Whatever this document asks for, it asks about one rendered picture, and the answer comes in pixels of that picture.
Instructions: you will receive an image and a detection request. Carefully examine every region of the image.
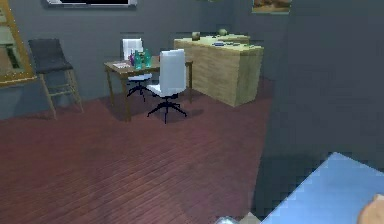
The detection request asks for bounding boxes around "dark seat wooden bar stool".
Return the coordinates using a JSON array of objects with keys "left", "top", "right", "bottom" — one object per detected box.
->
[{"left": 27, "top": 38, "right": 85, "bottom": 121}]

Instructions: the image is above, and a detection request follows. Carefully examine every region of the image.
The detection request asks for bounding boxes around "blue bed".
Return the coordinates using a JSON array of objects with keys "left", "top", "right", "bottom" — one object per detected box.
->
[{"left": 259, "top": 151, "right": 384, "bottom": 224}]

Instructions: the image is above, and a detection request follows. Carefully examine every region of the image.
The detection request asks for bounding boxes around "silver framed television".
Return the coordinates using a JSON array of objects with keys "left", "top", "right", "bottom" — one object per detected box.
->
[{"left": 45, "top": 0, "right": 138, "bottom": 9}]

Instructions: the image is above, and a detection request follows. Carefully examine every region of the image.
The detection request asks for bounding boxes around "pink book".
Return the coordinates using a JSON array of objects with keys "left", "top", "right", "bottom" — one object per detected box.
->
[{"left": 112, "top": 61, "right": 132, "bottom": 70}]

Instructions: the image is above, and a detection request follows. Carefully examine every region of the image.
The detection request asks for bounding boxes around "white swivel office chair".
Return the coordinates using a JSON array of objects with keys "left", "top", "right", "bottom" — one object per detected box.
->
[
  {"left": 146, "top": 48, "right": 188, "bottom": 125},
  {"left": 121, "top": 37, "right": 154, "bottom": 103}
]

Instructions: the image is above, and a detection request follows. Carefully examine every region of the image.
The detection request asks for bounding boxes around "orange framed wall picture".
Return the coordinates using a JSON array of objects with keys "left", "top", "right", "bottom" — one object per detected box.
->
[{"left": 251, "top": 0, "right": 292, "bottom": 15}]

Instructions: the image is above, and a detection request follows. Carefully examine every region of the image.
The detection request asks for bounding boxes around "brown wooden table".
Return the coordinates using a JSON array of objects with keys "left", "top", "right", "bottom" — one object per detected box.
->
[{"left": 103, "top": 55, "right": 194, "bottom": 123}]

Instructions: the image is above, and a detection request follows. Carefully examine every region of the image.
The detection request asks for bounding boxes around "teal glass bottle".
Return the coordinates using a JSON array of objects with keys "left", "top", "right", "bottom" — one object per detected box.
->
[
  {"left": 133, "top": 49, "right": 143, "bottom": 71},
  {"left": 143, "top": 48, "right": 153, "bottom": 69}
]

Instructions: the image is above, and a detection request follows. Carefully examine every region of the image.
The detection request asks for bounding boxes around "light wooden cabinet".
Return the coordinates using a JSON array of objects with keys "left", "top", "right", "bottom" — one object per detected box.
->
[{"left": 173, "top": 33, "right": 265, "bottom": 108}]

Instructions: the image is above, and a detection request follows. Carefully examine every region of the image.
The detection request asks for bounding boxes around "tan round cushion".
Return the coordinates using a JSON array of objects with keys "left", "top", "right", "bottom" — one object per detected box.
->
[{"left": 356, "top": 193, "right": 384, "bottom": 224}]

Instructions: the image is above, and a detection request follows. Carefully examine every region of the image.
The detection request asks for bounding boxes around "grey rounded object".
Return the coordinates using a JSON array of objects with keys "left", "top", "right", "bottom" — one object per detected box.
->
[{"left": 213, "top": 215, "right": 240, "bottom": 224}]

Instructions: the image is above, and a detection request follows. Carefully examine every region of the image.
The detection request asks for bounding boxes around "gold framed mirror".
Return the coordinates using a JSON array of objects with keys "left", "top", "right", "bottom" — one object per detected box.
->
[{"left": 0, "top": 0, "right": 38, "bottom": 89}]

